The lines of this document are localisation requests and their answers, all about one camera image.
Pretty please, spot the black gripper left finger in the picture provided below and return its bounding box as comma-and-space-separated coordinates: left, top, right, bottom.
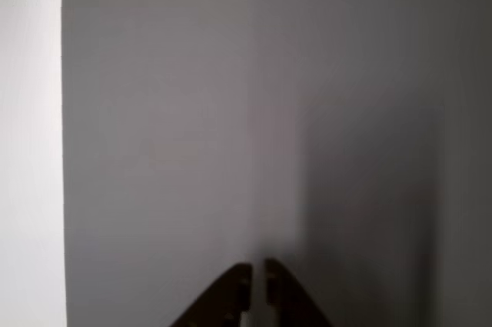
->
168, 262, 254, 327

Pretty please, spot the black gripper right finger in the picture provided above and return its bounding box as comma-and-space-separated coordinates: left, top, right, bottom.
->
264, 258, 334, 327

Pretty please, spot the grey table mat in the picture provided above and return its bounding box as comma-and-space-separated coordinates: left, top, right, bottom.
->
60, 0, 492, 327

